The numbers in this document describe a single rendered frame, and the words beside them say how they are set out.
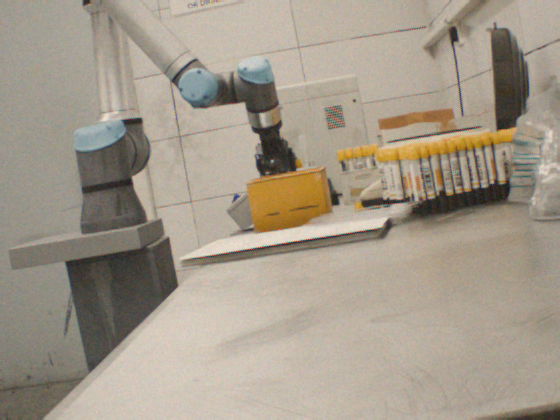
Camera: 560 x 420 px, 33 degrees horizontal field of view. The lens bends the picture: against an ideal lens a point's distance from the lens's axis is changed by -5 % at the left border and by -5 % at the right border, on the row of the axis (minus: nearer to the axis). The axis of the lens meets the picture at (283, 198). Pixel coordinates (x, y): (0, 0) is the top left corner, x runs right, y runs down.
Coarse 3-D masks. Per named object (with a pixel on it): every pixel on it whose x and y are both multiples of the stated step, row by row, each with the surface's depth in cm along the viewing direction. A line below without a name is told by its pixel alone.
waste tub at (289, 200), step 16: (272, 176) 181; (288, 176) 168; (304, 176) 168; (320, 176) 167; (256, 192) 169; (272, 192) 168; (288, 192) 168; (304, 192) 168; (320, 192) 168; (256, 208) 169; (272, 208) 169; (288, 208) 168; (304, 208) 168; (320, 208) 168; (256, 224) 169; (272, 224) 169; (288, 224) 169; (304, 224) 168
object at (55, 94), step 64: (0, 0) 378; (64, 0) 376; (0, 64) 379; (64, 64) 378; (0, 128) 381; (64, 128) 379; (0, 192) 382; (64, 192) 381; (0, 256) 384; (0, 320) 386; (64, 320) 384; (0, 384) 388; (64, 384) 386
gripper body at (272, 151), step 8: (280, 120) 221; (256, 128) 220; (272, 128) 219; (280, 128) 220; (264, 136) 218; (272, 136) 218; (264, 144) 222; (272, 144) 222; (280, 144) 224; (264, 152) 221; (272, 152) 221; (280, 152) 222; (288, 152) 227; (264, 160) 223; (272, 160) 222; (280, 160) 222; (288, 160) 221; (264, 168) 223; (272, 168) 224; (280, 168) 223; (288, 168) 224
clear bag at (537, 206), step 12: (552, 132) 124; (552, 144) 123; (540, 156) 127; (552, 156) 122; (540, 168) 124; (552, 168) 121; (540, 180) 121; (552, 180) 119; (540, 192) 121; (552, 192) 119; (540, 204) 120; (552, 204) 119; (540, 216) 120; (552, 216) 119
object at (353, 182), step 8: (368, 168) 212; (376, 168) 212; (344, 176) 212; (352, 176) 212; (360, 176) 212; (368, 176) 212; (376, 176) 212; (344, 184) 213; (352, 184) 212; (360, 184) 212; (368, 184) 212; (344, 192) 213; (352, 192) 213; (360, 192) 212; (344, 200) 213; (352, 200) 213
